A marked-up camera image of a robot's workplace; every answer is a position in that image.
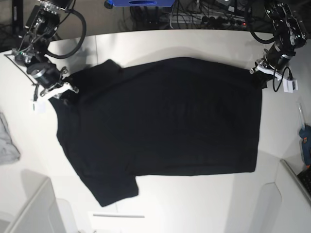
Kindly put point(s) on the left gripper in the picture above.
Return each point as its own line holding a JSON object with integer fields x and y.
{"x": 272, "y": 63}

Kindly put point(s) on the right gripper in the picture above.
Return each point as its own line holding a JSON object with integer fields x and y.
{"x": 52, "y": 80}

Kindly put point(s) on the black T-shirt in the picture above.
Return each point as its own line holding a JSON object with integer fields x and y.
{"x": 176, "y": 117}

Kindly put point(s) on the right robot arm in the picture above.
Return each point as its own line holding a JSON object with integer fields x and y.
{"x": 33, "y": 53}

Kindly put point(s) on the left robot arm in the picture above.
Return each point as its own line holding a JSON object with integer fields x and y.
{"x": 290, "y": 34}

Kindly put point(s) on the blue glue gun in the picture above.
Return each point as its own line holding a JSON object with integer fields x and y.
{"x": 305, "y": 135}

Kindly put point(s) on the black power strip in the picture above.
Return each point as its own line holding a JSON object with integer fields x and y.
{"x": 220, "y": 21}

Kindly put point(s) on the grey cloth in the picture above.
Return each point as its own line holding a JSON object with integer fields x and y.
{"x": 8, "y": 152}

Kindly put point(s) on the blue box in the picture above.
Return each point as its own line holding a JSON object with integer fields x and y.
{"x": 137, "y": 3}

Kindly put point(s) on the black keyboard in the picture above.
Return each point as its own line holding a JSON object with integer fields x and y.
{"x": 305, "y": 178}

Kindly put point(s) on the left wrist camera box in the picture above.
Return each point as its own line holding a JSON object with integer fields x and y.
{"x": 290, "y": 86}

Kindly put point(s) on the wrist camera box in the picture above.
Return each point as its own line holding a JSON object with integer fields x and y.
{"x": 38, "y": 107}
{"x": 290, "y": 86}

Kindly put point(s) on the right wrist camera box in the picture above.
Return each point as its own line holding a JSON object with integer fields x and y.
{"x": 38, "y": 107}

